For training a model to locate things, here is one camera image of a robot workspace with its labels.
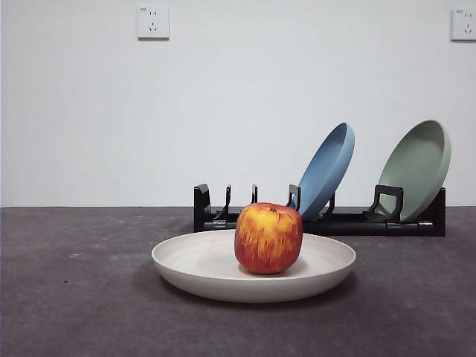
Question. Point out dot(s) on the red and yellow apple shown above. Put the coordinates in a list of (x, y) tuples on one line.
[(267, 238)]

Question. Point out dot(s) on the pale yellow round plate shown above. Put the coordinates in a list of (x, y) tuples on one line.
[(193, 260)]

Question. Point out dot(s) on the black plate rack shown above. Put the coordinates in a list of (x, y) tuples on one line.
[(349, 227)]

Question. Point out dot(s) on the white wall socket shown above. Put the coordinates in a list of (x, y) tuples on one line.
[(464, 24), (153, 23)]

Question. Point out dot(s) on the green round plate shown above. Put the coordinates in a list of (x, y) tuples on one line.
[(413, 167)]

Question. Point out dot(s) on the blue round plate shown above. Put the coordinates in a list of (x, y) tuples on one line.
[(327, 171)]

